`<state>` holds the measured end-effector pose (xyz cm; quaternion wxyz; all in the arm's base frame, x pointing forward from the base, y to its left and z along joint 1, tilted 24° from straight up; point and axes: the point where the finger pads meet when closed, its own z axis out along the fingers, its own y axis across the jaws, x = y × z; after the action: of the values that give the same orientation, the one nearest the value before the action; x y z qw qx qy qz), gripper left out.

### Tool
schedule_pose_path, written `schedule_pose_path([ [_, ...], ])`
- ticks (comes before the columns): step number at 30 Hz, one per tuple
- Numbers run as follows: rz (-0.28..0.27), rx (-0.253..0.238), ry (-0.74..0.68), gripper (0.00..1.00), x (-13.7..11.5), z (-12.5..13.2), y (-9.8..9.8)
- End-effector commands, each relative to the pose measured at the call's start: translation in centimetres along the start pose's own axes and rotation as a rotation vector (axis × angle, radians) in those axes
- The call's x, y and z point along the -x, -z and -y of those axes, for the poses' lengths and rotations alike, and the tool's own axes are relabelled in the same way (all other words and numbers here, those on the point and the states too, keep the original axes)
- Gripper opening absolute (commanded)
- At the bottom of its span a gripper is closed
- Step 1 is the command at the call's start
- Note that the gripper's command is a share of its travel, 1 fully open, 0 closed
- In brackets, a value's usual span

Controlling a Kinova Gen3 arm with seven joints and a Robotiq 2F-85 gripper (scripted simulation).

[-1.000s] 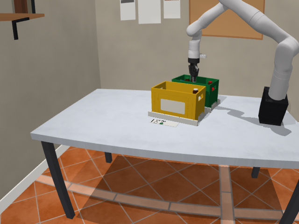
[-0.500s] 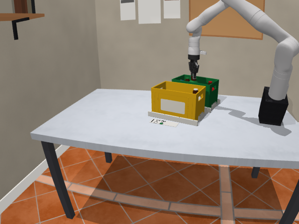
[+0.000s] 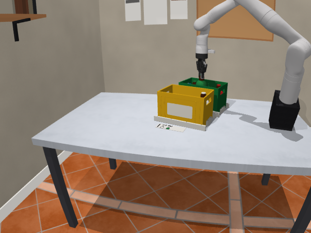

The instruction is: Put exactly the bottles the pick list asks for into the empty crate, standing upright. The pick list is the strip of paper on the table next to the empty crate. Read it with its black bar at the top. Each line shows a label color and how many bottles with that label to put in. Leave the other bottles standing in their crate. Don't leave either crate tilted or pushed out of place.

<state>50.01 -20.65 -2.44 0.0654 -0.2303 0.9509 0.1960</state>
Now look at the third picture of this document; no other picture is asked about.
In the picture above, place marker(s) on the yellow crate with dividers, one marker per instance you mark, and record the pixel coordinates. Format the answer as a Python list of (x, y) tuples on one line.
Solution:
[(184, 103)]

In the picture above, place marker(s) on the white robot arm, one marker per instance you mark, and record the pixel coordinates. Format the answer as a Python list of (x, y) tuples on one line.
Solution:
[(297, 52)]

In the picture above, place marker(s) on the white paper pick list strip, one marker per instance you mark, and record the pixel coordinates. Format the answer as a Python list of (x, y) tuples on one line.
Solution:
[(170, 127)]

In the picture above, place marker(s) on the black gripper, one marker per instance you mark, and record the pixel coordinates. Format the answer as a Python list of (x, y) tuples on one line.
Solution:
[(201, 64)]

